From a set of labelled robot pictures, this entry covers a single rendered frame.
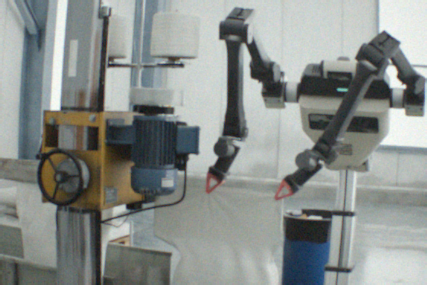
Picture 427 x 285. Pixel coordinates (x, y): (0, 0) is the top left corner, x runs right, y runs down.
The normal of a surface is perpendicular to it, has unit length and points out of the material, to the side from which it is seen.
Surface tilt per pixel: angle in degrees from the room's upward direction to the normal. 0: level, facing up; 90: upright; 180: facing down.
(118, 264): 90
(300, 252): 93
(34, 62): 90
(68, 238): 90
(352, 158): 130
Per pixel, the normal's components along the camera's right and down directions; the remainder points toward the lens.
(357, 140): -0.28, 0.67
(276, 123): -0.33, 0.04
